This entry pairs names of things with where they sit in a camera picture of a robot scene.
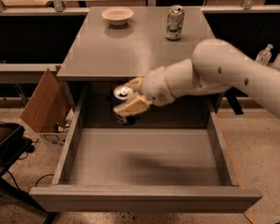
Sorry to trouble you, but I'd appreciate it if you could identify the brown cardboard box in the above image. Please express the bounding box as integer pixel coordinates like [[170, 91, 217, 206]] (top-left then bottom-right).
[[21, 69, 72, 146]]

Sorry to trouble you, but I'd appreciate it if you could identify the white bowl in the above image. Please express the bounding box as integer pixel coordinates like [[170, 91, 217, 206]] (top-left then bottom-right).
[[102, 7, 133, 26]]

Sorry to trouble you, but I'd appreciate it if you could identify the grey cabinet counter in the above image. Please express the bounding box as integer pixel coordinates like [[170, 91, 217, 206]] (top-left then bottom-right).
[[58, 7, 214, 129]]

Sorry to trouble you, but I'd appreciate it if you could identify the black floor cable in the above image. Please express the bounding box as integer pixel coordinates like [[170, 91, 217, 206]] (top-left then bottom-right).
[[35, 173, 55, 187]]

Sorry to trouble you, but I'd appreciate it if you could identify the blue pepsi can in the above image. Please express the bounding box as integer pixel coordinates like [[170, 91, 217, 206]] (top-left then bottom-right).
[[113, 85, 136, 126]]

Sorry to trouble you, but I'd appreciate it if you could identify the open grey top drawer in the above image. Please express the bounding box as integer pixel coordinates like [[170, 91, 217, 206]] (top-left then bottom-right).
[[30, 91, 261, 213]]

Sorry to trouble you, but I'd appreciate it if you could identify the black office chair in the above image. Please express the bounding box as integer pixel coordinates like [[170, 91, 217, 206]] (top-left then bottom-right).
[[0, 121, 45, 211]]

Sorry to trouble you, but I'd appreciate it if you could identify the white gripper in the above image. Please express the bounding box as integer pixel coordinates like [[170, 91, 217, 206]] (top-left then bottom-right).
[[113, 66, 175, 117]]

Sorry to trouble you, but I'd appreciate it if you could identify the white green soda can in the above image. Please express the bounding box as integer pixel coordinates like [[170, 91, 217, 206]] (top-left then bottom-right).
[[166, 5, 185, 40]]

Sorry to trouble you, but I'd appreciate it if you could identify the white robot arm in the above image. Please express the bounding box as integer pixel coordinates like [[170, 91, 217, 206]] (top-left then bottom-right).
[[114, 38, 280, 119]]

